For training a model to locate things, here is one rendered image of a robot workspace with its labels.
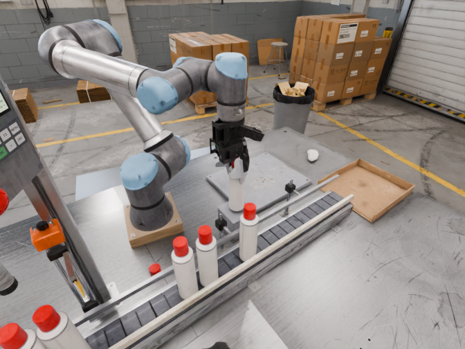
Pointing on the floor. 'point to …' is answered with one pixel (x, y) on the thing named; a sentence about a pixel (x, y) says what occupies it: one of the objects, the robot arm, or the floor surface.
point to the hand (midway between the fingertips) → (236, 174)
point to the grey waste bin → (291, 115)
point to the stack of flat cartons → (25, 104)
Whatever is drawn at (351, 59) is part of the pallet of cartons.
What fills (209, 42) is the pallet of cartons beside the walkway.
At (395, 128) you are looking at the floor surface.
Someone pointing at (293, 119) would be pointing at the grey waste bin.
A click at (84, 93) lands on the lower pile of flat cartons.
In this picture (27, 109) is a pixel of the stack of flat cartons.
